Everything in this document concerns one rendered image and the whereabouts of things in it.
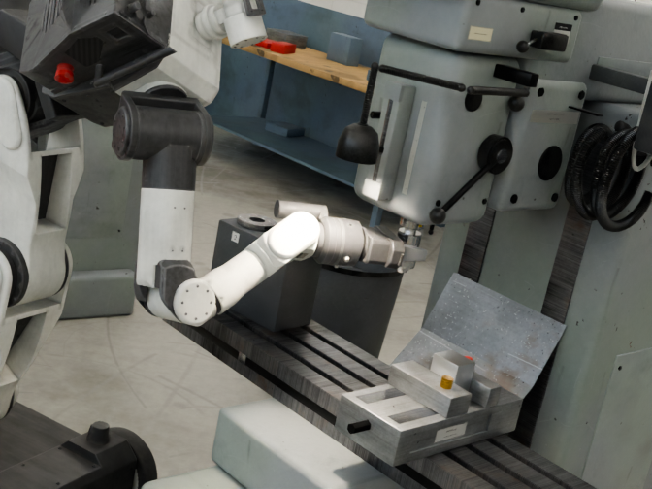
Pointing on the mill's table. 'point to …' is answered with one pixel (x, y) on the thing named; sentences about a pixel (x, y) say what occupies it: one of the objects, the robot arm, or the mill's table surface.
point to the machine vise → (425, 420)
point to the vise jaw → (429, 389)
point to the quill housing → (440, 130)
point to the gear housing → (476, 24)
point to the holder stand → (308, 274)
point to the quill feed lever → (490, 162)
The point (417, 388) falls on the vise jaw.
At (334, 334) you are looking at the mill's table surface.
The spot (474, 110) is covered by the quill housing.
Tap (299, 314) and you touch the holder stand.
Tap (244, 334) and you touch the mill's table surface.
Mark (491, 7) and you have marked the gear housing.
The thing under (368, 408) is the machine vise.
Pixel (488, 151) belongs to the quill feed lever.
